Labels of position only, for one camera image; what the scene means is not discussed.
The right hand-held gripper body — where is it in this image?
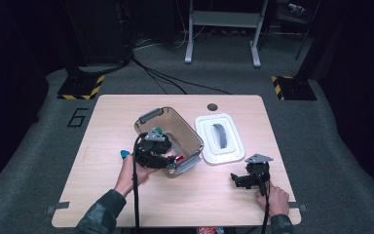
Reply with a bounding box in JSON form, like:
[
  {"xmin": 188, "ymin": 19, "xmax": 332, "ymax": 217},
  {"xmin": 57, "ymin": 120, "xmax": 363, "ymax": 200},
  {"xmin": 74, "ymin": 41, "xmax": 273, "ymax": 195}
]
[{"xmin": 244, "ymin": 153, "xmax": 275, "ymax": 190}]

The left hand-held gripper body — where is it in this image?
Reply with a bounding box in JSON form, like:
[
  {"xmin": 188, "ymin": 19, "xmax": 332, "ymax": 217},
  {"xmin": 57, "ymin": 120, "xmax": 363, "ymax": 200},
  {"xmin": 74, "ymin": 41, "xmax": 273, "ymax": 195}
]
[{"xmin": 132, "ymin": 130, "xmax": 173, "ymax": 170}]

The white lid with grey handle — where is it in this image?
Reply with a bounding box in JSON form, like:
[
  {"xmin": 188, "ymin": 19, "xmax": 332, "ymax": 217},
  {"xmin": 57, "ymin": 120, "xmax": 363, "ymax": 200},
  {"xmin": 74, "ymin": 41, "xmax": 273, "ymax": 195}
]
[{"xmin": 194, "ymin": 112, "xmax": 246, "ymax": 166}]

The clear brown storage box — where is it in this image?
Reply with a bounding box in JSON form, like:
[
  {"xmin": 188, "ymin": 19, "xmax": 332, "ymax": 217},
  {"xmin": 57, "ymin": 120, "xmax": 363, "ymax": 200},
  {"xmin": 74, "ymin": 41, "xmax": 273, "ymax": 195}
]
[{"xmin": 133, "ymin": 106, "xmax": 205, "ymax": 179}]

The person's left hand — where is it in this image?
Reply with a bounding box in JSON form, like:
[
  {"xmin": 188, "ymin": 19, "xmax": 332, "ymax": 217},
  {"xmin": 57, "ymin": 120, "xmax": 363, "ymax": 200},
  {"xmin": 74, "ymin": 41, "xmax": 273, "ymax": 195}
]
[{"xmin": 114, "ymin": 152, "xmax": 164, "ymax": 198}]

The person's right hand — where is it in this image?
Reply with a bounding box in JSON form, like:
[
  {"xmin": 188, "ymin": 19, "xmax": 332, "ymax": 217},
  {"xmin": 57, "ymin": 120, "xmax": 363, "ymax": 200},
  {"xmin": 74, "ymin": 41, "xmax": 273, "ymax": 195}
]
[{"xmin": 256, "ymin": 179, "xmax": 290, "ymax": 218}]

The grey tape strip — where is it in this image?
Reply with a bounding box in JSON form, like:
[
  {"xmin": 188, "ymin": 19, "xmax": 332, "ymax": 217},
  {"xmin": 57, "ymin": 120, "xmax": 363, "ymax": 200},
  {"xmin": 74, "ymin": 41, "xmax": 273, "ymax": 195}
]
[
  {"xmin": 289, "ymin": 202, "xmax": 308, "ymax": 213},
  {"xmin": 45, "ymin": 201, "xmax": 71, "ymax": 215}
]

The red printed item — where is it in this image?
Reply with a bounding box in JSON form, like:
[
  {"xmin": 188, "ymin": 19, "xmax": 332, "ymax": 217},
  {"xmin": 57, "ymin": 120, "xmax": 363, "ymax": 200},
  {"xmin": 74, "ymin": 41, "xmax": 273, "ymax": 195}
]
[{"xmin": 197, "ymin": 226, "xmax": 225, "ymax": 234}]

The black yellow striped floor plate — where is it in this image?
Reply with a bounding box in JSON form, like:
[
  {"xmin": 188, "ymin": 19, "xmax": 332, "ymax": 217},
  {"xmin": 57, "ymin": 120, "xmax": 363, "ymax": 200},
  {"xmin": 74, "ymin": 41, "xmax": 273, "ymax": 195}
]
[
  {"xmin": 56, "ymin": 73, "xmax": 106, "ymax": 101},
  {"xmin": 271, "ymin": 75, "xmax": 318, "ymax": 101}
]

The dark cabinet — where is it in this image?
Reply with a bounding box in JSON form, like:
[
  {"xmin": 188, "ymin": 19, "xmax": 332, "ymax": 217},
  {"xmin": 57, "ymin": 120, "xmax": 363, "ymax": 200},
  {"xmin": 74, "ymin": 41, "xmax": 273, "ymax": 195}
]
[{"xmin": 62, "ymin": 0, "xmax": 132, "ymax": 66}]

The black tripod leg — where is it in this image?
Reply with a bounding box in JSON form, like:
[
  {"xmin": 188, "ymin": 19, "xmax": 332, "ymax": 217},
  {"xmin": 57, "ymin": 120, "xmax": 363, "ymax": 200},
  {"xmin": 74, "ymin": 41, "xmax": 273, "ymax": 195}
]
[{"xmin": 294, "ymin": 13, "xmax": 320, "ymax": 61}]

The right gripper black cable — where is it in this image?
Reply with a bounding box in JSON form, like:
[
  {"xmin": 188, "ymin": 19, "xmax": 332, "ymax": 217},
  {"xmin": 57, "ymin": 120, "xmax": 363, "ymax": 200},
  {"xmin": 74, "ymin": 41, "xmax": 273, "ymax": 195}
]
[{"xmin": 259, "ymin": 169, "xmax": 273, "ymax": 234}]

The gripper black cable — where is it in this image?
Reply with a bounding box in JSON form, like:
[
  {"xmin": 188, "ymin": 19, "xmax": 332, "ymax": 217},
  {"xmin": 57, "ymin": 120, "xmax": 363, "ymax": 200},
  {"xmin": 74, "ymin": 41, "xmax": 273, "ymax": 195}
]
[
  {"xmin": 259, "ymin": 169, "xmax": 273, "ymax": 234},
  {"xmin": 131, "ymin": 135, "xmax": 144, "ymax": 234}
]

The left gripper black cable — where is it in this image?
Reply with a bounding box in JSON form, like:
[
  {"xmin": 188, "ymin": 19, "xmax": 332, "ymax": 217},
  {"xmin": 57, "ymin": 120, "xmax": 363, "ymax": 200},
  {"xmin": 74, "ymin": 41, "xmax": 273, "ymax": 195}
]
[{"xmin": 131, "ymin": 135, "xmax": 144, "ymax": 234}]

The thin black floor cable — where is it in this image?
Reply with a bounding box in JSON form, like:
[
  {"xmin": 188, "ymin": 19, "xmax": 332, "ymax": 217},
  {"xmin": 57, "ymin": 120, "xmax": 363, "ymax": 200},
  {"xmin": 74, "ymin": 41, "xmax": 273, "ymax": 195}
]
[
  {"xmin": 131, "ymin": 57, "xmax": 232, "ymax": 96},
  {"xmin": 142, "ymin": 67, "xmax": 189, "ymax": 96}
]

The white floor cable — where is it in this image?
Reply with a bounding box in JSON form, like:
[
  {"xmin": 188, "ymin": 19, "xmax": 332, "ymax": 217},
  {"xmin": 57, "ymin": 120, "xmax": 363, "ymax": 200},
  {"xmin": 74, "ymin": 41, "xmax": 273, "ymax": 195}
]
[{"xmin": 132, "ymin": 32, "xmax": 208, "ymax": 52}]

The black stand post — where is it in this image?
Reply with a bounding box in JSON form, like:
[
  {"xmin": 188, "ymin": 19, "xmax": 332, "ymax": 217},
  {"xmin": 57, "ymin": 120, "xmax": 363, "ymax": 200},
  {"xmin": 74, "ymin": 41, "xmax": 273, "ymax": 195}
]
[
  {"xmin": 59, "ymin": 0, "xmax": 86, "ymax": 79},
  {"xmin": 296, "ymin": 0, "xmax": 335, "ymax": 81}
]

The white metal desk frame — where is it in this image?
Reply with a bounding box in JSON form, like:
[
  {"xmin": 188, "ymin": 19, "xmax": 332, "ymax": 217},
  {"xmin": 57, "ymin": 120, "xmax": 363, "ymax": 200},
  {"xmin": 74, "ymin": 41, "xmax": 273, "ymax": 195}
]
[{"xmin": 184, "ymin": 0, "xmax": 270, "ymax": 68}]

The grey camera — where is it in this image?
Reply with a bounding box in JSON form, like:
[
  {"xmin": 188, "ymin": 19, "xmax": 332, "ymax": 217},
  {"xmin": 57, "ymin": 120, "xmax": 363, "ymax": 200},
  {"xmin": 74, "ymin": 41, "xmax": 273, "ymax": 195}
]
[{"xmin": 286, "ymin": 2, "xmax": 307, "ymax": 16}]

